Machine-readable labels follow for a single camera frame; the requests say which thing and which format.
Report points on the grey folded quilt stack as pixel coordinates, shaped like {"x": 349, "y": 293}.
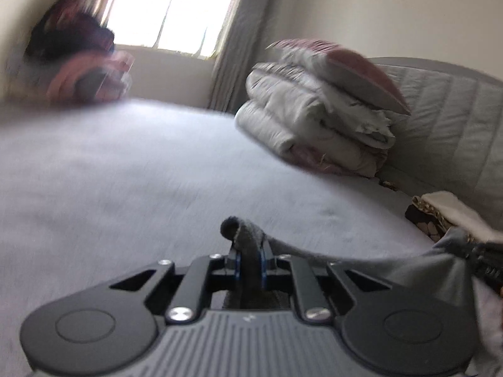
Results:
{"x": 309, "y": 122}

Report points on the pink grey folded blanket pile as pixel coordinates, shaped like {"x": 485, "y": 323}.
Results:
{"x": 86, "y": 77}

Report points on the red grey pillow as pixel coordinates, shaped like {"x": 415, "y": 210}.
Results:
{"x": 345, "y": 69}

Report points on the cream cloth on patterned bag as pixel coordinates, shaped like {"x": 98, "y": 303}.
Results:
{"x": 435, "y": 213}

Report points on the dark knitted clothes pile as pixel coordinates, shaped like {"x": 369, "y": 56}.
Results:
{"x": 66, "y": 30}

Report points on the grey garment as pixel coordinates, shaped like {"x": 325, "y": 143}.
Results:
{"x": 436, "y": 273}

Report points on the beige curtain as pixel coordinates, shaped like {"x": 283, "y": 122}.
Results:
{"x": 238, "y": 54}

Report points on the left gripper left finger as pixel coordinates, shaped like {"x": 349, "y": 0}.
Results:
{"x": 180, "y": 294}

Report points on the grey bed sheet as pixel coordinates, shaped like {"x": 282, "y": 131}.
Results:
{"x": 92, "y": 193}

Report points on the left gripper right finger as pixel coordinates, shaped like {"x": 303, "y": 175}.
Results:
{"x": 318, "y": 293}

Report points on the grey padded headboard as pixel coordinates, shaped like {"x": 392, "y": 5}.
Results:
{"x": 452, "y": 140}

